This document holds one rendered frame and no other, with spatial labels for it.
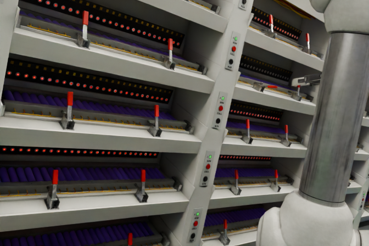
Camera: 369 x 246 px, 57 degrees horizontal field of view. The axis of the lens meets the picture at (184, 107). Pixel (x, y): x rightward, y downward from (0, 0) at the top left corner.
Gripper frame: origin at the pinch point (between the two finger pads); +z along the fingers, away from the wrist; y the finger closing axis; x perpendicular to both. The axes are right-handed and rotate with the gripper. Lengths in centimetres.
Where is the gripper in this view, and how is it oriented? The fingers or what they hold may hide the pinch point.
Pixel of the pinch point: (300, 82)
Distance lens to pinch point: 152.8
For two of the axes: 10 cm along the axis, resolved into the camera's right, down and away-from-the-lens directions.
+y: 7.5, 1.2, 6.5
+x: 0.4, -9.9, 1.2
